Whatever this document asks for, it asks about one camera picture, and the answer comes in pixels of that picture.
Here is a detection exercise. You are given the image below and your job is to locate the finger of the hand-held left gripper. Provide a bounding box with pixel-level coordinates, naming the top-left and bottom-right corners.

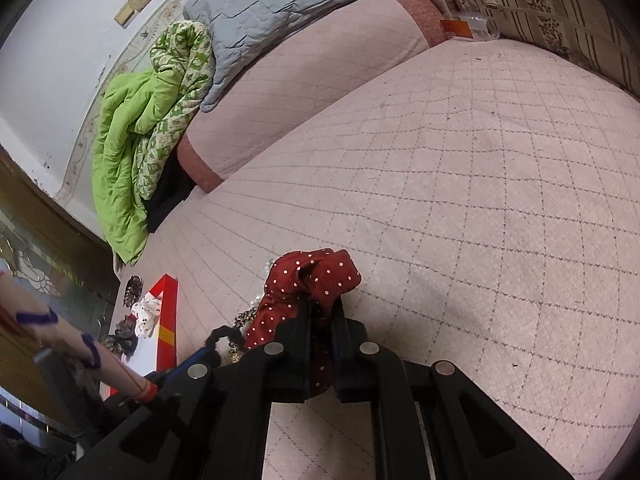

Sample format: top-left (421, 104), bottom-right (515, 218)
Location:
top-left (142, 345), bottom-right (213, 386)

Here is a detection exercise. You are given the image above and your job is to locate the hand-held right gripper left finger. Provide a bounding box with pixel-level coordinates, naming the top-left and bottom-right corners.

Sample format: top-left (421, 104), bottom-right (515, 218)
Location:
top-left (60, 294), bottom-right (313, 480)

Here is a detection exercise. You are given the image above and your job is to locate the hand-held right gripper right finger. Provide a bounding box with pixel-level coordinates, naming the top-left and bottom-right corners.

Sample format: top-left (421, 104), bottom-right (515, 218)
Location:
top-left (330, 296), bottom-right (576, 480)

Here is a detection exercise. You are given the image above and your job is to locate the red and white box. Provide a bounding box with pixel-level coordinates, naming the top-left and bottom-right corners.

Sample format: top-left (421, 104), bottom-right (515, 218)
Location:
top-left (100, 274), bottom-right (180, 401)

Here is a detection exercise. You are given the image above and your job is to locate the red polka dot scrunchie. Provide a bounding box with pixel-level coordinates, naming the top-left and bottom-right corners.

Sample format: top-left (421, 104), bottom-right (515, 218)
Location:
top-left (243, 248), bottom-right (362, 396)

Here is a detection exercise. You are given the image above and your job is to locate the black scrunchie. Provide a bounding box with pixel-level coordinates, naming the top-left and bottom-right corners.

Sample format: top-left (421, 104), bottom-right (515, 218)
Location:
top-left (207, 325), bottom-right (248, 361)

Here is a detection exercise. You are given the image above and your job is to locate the dark patterned scrunchie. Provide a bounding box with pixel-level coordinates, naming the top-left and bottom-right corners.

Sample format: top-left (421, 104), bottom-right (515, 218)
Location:
top-left (102, 322), bottom-right (140, 358)
top-left (122, 275), bottom-right (146, 308)

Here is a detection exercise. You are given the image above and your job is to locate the leopard print scrunchie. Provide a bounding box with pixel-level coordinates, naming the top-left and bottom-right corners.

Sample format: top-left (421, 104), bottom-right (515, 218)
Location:
top-left (234, 308), bottom-right (261, 333)

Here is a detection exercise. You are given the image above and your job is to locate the white dotted scrunchie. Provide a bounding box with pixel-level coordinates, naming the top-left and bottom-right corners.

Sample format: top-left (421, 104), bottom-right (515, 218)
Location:
top-left (131, 294), bottom-right (163, 338)

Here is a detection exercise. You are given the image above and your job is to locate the wooden door with glass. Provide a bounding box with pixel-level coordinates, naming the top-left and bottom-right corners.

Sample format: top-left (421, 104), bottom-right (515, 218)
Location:
top-left (0, 145), bottom-right (121, 480)

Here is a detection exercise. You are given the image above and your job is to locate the pink quilted bed cover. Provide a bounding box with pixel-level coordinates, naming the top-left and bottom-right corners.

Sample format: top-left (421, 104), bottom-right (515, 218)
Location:
top-left (112, 37), bottom-right (640, 480)

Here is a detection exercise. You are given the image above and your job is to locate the green quilt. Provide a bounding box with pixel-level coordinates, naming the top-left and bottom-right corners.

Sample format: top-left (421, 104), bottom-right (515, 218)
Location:
top-left (91, 20), bottom-right (217, 267)

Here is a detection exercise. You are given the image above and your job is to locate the folded pink quilt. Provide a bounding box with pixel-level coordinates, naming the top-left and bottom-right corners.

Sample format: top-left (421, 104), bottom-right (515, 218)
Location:
top-left (176, 0), bottom-right (453, 195)

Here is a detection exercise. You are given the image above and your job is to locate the clear plastic bottle orange label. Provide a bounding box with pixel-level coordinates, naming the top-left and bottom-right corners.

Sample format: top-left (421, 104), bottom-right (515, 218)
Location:
top-left (440, 10), bottom-right (501, 42)

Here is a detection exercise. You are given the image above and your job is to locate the grey quilted pillow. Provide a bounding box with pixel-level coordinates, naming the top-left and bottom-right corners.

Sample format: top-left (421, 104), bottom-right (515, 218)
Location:
top-left (182, 0), bottom-right (426, 113)

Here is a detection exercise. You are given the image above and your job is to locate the striped patterned cushion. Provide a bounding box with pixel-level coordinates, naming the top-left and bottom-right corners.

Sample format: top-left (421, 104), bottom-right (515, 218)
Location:
top-left (437, 0), bottom-right (640, 106)

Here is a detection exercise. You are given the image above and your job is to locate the double wall plate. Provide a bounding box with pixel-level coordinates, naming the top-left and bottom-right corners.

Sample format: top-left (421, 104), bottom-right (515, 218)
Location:
top-left (114, 0), bottom-right (155, 27)

